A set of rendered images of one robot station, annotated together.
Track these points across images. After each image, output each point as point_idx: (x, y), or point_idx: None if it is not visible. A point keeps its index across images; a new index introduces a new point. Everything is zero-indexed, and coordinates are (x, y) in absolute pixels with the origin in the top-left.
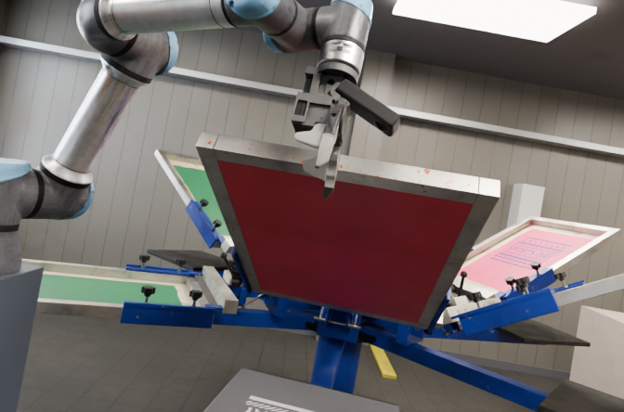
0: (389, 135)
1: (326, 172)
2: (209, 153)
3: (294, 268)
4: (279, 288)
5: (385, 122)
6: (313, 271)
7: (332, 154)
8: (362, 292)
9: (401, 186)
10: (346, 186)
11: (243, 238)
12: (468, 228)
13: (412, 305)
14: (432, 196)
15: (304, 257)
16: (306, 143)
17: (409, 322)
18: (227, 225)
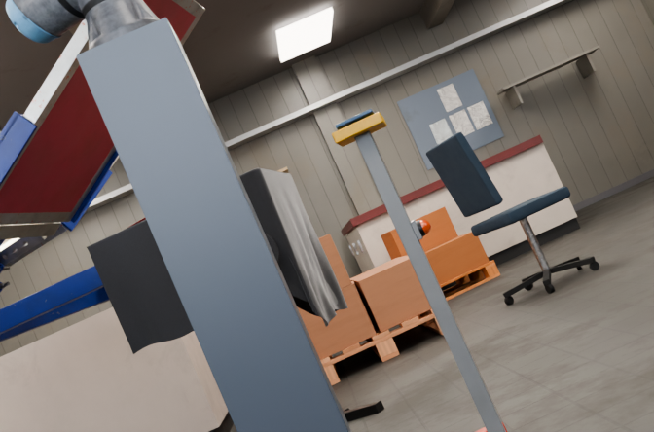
0: None
1: None
2: None
3: (57, 139)
4: (9, 197)
5: None
6: (67, 139)
7: None
8: (74, 166)
9: (186, 1)
10: (168, 2)
11: (63, 90)
12: (181, 42)
13: (90, 173)
14: (189, 10)
15: (80, 113)
16: None
17: (66, 213)
18: (68, 71)
